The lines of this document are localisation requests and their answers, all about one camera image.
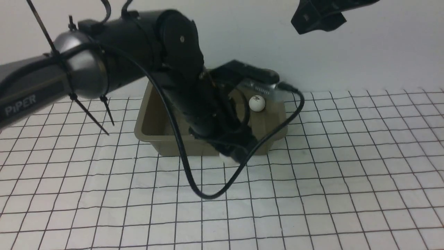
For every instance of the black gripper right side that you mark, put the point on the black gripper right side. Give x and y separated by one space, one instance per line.
323 15

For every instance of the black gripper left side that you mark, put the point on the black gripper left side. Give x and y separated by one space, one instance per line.
212 117

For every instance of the white ping-pong ball front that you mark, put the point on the white ping-pong ball front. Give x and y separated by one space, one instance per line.
229 161

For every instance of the white ping-pong ball with logo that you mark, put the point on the white ping-pong ball with logo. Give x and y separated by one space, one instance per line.
257 103

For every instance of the olive green plastic bin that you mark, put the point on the olive green plastic bin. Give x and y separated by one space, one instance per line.
153 126

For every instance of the white black-grid tablecloth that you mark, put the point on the white black-grid tablecloth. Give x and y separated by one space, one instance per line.
356 171

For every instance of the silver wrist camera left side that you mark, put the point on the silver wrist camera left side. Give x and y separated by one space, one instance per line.
264 82

